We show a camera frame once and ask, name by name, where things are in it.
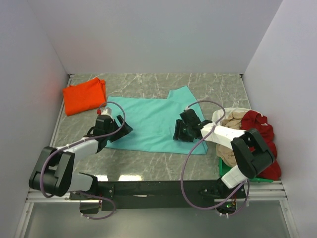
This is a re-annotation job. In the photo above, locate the teal t-shirt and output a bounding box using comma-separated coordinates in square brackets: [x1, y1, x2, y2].
[107, 86, 196, 154]

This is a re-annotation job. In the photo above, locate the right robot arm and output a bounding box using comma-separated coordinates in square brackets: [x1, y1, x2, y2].
[173, 109, 275, 198]

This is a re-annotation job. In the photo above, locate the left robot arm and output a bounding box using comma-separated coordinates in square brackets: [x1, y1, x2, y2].
[28, 115, 133, 199]

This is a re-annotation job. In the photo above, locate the white t-shirt in pile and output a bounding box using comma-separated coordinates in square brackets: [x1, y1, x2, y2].
[211, 108, 250, 129]

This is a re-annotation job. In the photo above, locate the folded orange t-shirt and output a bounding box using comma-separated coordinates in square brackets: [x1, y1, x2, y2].
[62, 77, 106, 116]

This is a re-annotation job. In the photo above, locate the beige t-shirt in pile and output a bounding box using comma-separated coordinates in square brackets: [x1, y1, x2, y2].
[211, 108, 244, 168]

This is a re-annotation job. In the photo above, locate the green bin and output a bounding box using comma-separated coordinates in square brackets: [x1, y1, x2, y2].
[218, 157, 274, 183]

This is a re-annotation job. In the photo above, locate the red t-shirt in pile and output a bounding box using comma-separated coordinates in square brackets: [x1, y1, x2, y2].
[240, 111, 282, 179]

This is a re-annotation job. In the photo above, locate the aluminium rail frame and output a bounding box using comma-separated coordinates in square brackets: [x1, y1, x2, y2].
[16, 73, 299, 238]

